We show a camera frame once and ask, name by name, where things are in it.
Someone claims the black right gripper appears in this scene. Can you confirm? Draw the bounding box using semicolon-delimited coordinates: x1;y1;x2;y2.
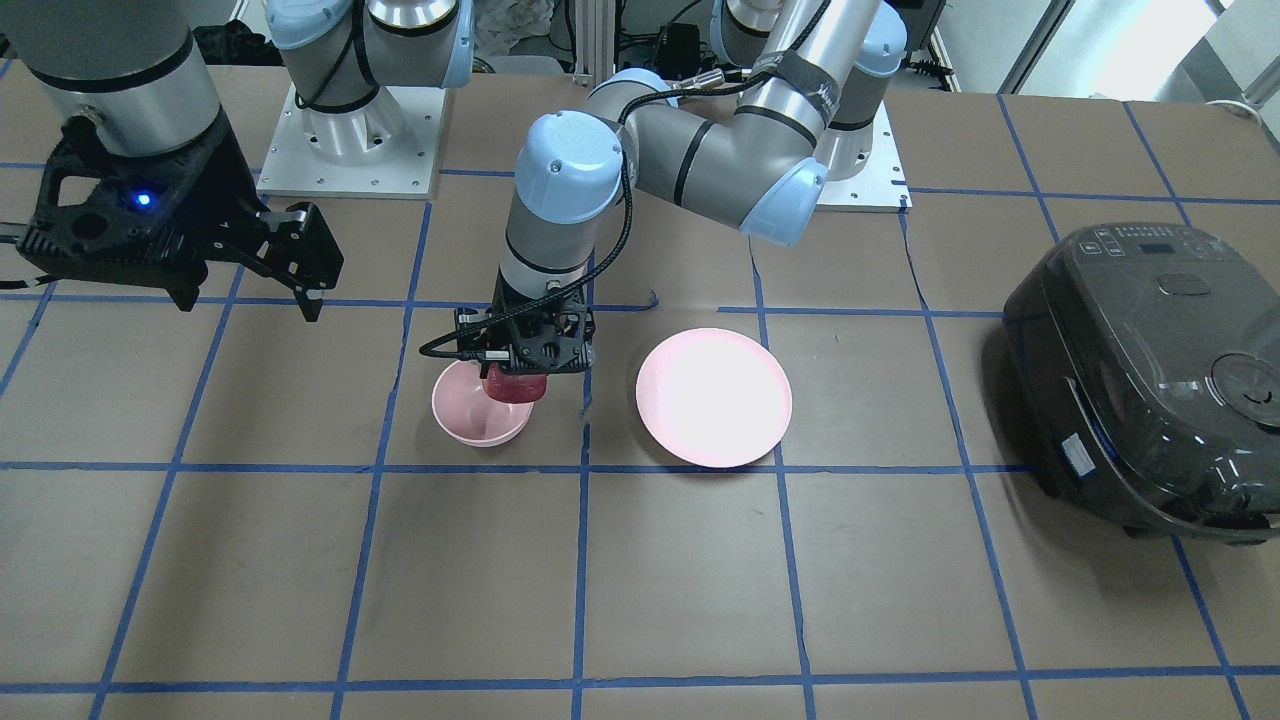
18;111;346;323

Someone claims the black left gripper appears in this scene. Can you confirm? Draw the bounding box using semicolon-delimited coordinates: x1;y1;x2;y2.
454;304;596;377

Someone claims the red apple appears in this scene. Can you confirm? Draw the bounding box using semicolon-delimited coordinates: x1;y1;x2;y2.
483;363;548;405

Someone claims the pink bowl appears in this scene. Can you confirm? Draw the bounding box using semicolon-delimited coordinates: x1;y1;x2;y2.
430;360;534;448

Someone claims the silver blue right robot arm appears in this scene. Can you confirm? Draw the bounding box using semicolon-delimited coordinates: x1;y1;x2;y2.
3;1;474;322

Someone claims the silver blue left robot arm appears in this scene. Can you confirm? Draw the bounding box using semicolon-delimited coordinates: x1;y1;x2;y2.
420;1;908;375

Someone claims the pink plate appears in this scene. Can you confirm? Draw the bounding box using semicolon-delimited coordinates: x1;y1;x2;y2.
635;327;794;468

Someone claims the dark grey rice cooker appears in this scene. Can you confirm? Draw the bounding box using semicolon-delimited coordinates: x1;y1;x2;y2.
1002;222;1279;546

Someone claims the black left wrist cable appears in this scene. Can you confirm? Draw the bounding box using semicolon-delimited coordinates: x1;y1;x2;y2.
419;60;781;361

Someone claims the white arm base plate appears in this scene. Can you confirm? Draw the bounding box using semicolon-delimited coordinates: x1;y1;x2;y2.
817;102;913;213
257;87;451;200

